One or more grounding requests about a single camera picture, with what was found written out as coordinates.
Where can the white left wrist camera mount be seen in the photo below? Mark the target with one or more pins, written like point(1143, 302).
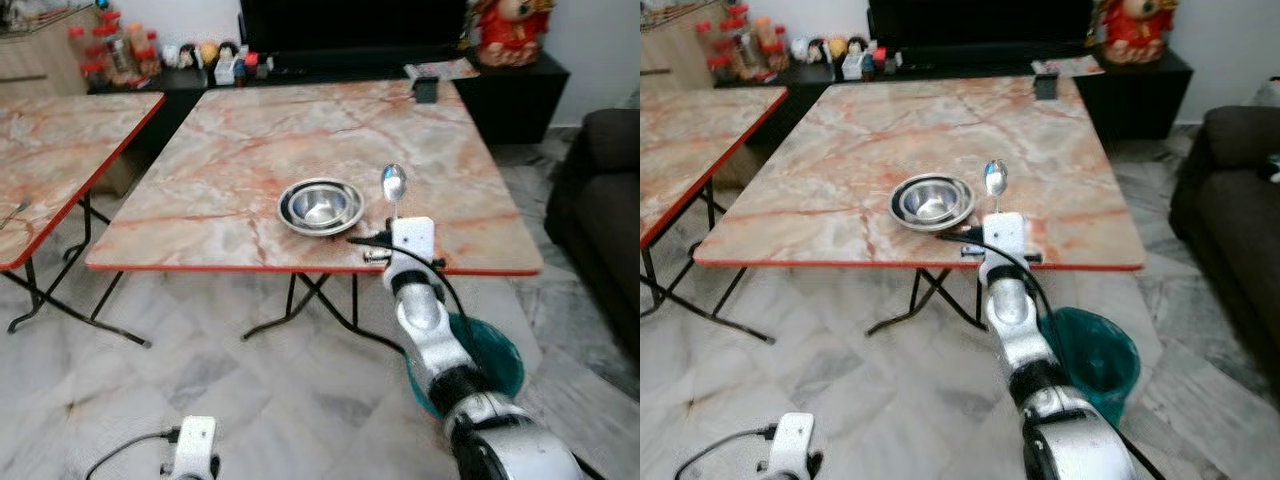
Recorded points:
point(788, 445)
point(195, 445)

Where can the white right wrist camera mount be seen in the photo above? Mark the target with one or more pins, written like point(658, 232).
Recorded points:
point(1005, 235)
point(412, 240)

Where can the black metal table leg frame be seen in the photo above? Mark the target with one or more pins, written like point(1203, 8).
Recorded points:
point(322, 295)
point(935, 290)
point(712, 205)
point(88, 215)

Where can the small black box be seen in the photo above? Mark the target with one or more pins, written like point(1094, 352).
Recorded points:
point(1046, 87)
point(426, 91)

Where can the yellow round doll figurine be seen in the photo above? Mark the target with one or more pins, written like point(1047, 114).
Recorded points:
point(836, 48)
point(207, 53)

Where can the bin with teal bag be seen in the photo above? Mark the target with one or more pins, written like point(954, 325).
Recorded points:
point(495, 355)
point(1095, 360)

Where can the printed magazine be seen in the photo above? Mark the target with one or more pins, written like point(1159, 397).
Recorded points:
point(1068, 66)
point(440, 70)

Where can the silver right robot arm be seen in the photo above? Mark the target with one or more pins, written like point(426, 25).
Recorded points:
point(425, 320)
point(1010, 310)

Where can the black tv console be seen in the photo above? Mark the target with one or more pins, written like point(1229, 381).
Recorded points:
point(1140, 100)
point(510, 100)

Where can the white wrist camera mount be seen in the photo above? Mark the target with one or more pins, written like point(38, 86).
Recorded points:
point(195, 445)
point(788, 445)
point(412, 240)
point(1005, 235)

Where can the black television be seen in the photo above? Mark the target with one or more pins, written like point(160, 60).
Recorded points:
point(350, 25)
point(980, 22)

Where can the small white carton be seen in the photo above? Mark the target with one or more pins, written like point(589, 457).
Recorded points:
point(224, 71)
point(853, 66)

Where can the small steel bowl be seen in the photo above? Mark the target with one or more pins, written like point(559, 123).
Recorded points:
point(322, 207)
point(932, 200)

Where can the large steel bowl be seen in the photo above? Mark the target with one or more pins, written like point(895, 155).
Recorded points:
point(286, 212)
point(897, 206)

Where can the dark brown sofa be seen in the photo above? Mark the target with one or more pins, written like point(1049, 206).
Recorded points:
point(1235, 220)
point(600, 220)

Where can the steel spoon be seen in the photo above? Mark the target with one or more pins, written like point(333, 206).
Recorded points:
point(394, 183)
point(995, 178)

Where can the dark round doll figurine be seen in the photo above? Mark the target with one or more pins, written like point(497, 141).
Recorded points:
point(817, 49)
point(188, 54)

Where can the red fortune god figurine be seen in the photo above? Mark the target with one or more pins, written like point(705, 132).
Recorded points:
point(512, 35)
point(1137, 32)

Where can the small clear jar red lid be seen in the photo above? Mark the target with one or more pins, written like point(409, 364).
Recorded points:
point(150, 60)
point(721, 66)
point(704, 38)
point(776, 55)
point(76, 44)
point(95, 73)

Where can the white round doll figurine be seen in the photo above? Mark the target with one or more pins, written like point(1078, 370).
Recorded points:
point(171, 54)
point(799, 49)

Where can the black haired doll figurine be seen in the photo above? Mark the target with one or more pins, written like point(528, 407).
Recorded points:
point(227, 49)
point(856, 45)

